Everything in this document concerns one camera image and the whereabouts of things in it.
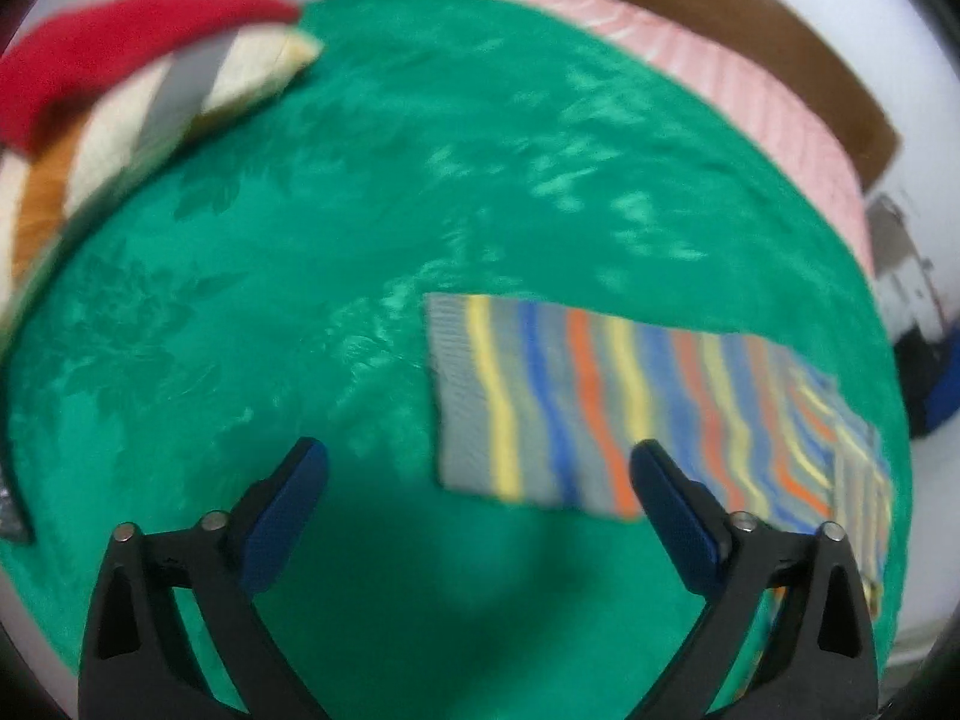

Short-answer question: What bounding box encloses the blue garment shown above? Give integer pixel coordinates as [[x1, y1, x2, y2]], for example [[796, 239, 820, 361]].
[[919, 382, 960, 434]]

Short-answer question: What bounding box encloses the white desk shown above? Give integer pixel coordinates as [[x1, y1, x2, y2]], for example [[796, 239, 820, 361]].
[[866, 191, 942, 338]]

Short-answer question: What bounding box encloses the red knit cloth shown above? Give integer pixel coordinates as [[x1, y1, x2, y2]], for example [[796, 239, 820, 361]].
[[0, 0, 301, 155]]

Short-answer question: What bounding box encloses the smartphone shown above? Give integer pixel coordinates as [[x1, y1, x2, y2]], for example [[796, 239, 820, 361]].
[[0, 457, 35, 545]]

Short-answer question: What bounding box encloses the black jacket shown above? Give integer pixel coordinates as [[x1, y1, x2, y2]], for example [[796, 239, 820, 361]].
[[892, 326, 960, 436]]

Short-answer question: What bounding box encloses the striped pillow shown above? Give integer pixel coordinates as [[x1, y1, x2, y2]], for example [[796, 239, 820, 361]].
[[0, 26, 323, 331]]

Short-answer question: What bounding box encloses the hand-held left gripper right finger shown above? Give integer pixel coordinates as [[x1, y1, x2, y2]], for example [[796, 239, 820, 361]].
[[622, 440, 880, 720]]

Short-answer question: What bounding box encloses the striped knit sweater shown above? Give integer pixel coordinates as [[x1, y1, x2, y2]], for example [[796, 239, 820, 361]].
[[424, 292, 893, 601]]

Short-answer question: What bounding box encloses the pink striped bed sheet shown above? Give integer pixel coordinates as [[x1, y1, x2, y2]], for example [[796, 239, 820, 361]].
[[457, 0, 875, 271]]

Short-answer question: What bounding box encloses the wooden headboard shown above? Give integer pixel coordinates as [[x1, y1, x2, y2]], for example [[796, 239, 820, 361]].
[[521, 0, 901, 188]]

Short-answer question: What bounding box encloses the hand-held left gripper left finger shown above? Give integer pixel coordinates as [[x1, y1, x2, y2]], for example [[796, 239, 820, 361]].
[[77, 436, 331, 720]]

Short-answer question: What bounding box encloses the green blanket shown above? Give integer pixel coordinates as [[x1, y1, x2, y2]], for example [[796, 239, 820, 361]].
[[4, 0, 912, 713]]

